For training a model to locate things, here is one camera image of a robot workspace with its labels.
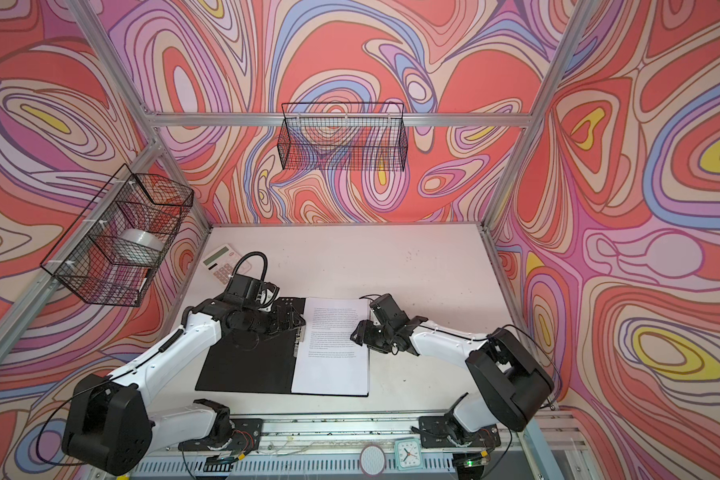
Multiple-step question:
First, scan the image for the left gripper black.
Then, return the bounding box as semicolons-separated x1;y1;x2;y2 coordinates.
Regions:
241;303;306;342

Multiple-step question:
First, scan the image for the red folder black inside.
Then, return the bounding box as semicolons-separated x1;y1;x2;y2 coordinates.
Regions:
194;296;371;398

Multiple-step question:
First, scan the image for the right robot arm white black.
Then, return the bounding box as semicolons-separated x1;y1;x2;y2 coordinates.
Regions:
350;294;554;446

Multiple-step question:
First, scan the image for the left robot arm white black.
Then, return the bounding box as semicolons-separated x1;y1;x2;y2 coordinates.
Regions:
61;275;306;475

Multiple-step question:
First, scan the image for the metal folder clip mechanism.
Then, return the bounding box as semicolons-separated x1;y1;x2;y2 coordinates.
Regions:
293;326;307;358

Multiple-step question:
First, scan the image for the pink desk calculator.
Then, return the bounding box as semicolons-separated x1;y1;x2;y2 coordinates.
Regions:
202;244;252;285

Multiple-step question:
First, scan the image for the round pink white disc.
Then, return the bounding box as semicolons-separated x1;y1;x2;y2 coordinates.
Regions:
359;445;386;477

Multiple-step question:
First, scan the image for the small teal alarm clock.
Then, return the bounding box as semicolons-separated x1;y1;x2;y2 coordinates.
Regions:
394;437;424;471

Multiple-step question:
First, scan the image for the white tape roll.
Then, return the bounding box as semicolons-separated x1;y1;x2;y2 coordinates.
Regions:
118;228;164;251

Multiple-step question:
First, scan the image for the light blue bar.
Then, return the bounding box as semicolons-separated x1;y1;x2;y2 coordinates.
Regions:
517;420;565;480

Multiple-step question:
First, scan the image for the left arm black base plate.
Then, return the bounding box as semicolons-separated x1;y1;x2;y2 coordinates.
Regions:
178;418;264;453

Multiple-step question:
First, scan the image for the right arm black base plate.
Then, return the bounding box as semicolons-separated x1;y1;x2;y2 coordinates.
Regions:
411;415;502;452

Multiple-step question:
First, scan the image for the black wire basket left wall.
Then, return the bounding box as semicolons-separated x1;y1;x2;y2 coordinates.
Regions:
40;166;194;307

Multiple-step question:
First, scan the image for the black wire basket wall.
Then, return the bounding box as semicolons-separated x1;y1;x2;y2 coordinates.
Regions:
277;101;408;172
40;166;194;307

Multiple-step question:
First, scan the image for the black wire basket back wall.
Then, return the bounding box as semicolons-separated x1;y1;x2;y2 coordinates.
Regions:
277;101;408;172

